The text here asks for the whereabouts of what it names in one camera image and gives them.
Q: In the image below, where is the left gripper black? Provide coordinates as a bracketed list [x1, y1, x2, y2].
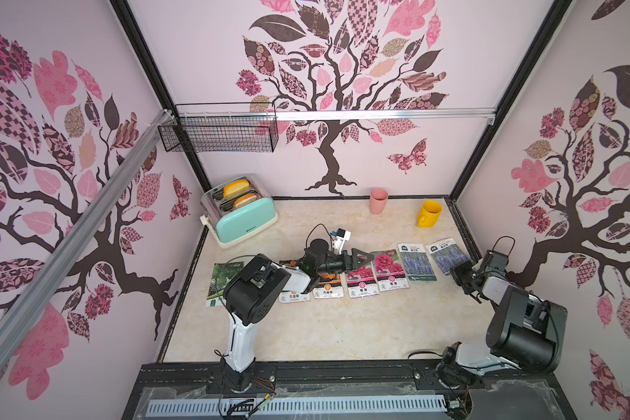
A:
[315, 247, 373, 275]

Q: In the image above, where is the pink flower seed packet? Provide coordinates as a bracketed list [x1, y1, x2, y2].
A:
[346, 264, 380, 299]

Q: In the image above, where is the lavender seed packet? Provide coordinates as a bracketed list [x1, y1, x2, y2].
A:
[397, 243, 437, 282]
[427, 238, 470, 276]

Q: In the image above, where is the pink flower packet edge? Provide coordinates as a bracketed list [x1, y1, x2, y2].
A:
[372, 250, 410, 292]

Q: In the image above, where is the marigold seed packet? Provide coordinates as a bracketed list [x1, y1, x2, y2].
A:
[278, 260, 311, 304]
[313, 274, 345, 299]

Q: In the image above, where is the green plant seed packet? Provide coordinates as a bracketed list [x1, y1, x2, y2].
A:
[206, 261, 244, 307]

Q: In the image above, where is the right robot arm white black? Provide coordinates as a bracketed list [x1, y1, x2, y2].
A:
[436, 250, 568, 388]

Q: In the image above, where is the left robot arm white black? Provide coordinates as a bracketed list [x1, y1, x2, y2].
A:
[220, 239, 374, 392]

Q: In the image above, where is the pink cup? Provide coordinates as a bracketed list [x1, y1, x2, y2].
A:
[369, 188, 389, 215]

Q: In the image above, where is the yellow mug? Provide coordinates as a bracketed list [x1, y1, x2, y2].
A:
[416, 201, 443, 228]

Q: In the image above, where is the toast slice front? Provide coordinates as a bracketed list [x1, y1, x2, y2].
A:
[234, 192, 258, 209]

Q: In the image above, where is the toast slice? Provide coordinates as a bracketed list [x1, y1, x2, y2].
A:
[222, 178, 251, 200]
[234, 192, 258, 209]

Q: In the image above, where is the mint green toaster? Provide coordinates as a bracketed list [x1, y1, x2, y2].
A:
[201, 175, 278, 249]

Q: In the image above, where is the toast slice rear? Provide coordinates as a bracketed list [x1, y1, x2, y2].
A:
[222, 178, 251, 200]

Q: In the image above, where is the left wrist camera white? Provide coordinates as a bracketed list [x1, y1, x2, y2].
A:
[332, 229, 351, 255]

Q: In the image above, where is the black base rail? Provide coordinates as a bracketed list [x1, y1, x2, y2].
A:
[121, 359, 576, 419]

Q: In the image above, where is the aluminium rail back wall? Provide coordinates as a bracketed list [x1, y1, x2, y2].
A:
[180, 108, 497, 122]

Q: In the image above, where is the aluminium rail wall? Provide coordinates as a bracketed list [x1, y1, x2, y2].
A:
[180, 108, 497, 122]
[0, 110, 173, 372]

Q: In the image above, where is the white vented cable duct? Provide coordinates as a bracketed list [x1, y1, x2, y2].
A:
[145, 395, 447, 419]

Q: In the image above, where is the black wire basket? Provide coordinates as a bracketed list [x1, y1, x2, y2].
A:
[159, 99, 278, 153]

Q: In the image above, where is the aluminium rail left wall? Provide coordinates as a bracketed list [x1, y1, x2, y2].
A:
[0, 110, 173, 372]

